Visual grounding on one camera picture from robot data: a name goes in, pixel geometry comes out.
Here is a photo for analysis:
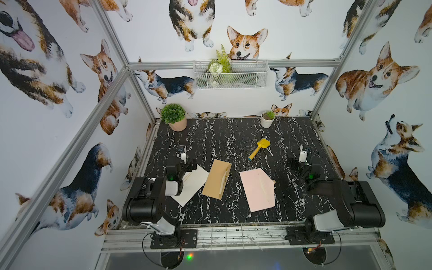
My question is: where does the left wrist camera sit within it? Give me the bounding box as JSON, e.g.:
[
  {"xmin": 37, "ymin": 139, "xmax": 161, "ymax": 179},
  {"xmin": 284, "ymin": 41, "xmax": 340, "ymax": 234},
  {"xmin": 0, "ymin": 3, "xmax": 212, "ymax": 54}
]
[{"xmin": 177, "ymin": 145, "xmax": 188, "ymax": 163}]

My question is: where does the pink envelope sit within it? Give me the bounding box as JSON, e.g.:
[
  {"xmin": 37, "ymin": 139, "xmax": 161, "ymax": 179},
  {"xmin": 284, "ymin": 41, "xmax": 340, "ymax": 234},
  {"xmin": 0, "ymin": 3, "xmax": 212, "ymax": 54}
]
[{"xmin": 240, "ymin": 168, "xmax": 275, "ymax": 213}]

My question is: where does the fern and white flower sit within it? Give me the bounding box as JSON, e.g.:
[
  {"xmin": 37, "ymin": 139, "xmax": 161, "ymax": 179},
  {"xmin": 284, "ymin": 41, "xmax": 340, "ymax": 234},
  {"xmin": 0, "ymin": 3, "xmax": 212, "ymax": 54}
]
[{"xmin": 207, "ymin": 45, "xmax": 233, "ymax": 87}]

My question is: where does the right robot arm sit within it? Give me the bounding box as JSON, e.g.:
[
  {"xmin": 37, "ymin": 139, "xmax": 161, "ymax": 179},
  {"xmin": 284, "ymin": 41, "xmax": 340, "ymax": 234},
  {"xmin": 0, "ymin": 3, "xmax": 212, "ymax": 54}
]
[{"xmin": 285, "ymin": 156, "xmax": 385, "ymax": 245}]

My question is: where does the small plant white pot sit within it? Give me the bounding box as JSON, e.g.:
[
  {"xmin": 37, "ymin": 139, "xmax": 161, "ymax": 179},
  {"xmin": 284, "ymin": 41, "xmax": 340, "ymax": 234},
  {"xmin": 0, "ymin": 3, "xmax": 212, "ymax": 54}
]
[{"xmin": 261, "ymin": 110, "xmax": 275, "ymax": 128}]

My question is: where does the white envelope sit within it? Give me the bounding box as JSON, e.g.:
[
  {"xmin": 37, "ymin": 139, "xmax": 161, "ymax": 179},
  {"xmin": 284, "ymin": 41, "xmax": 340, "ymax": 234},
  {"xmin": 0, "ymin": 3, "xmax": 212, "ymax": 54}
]
[{"xmin": 171, "ymin": 165, "xmax": 209, "ymax": 207}]

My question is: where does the white wire wall basket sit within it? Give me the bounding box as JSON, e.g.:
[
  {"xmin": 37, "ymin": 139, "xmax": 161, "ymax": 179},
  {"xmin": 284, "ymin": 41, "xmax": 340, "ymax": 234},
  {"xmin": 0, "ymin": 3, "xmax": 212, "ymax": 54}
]
[{"xmin": 193, "ymin": 60, "xmax": 270, "ymax": 90}]

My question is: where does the brown kraft envelope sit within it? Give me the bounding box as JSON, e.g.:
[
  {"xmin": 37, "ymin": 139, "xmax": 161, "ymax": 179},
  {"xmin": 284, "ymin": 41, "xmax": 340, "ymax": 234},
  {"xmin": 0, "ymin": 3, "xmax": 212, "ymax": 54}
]
[{"xmin": 202, "ymin": 159, "xmax": 232, "ymax": 200}]

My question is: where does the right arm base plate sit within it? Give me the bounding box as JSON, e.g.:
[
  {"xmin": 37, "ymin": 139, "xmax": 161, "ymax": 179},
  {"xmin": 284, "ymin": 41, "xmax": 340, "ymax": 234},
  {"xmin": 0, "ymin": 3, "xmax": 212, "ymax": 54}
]
[{"xmin": 285, "ymin": 226, "xmax": 335, "ymax": 245}]

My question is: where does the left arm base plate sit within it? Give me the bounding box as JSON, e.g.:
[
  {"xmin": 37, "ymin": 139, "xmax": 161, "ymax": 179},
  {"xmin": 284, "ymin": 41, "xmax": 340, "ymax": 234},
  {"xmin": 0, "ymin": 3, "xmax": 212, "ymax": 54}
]
[{"xmin": 150, "ymin": 229, "xmax": 198, "ymax": 249}]

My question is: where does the green plant pink pot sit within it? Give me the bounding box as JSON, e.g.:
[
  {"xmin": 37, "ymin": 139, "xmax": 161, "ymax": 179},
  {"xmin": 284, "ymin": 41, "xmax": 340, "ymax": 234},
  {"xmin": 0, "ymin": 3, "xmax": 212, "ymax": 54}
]
[{"xmin": 160, "ymin": 103, "xmax": 187, "ymax": 132}]

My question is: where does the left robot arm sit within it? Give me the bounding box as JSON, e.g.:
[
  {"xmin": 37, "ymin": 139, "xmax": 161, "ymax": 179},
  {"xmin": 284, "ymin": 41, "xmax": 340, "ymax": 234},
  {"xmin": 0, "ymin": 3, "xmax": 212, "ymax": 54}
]
[{"xmin": 122, "ymin": 145, "xmax": 198, "ymax": 249}]

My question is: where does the yellow toy shovel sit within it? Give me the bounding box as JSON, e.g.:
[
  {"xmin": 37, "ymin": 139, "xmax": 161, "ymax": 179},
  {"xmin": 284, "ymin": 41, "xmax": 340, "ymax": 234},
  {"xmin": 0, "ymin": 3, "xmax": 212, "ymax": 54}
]
[{"xmin": 248, "ymin": 138, "xmax": 271, "ymax": 161}]

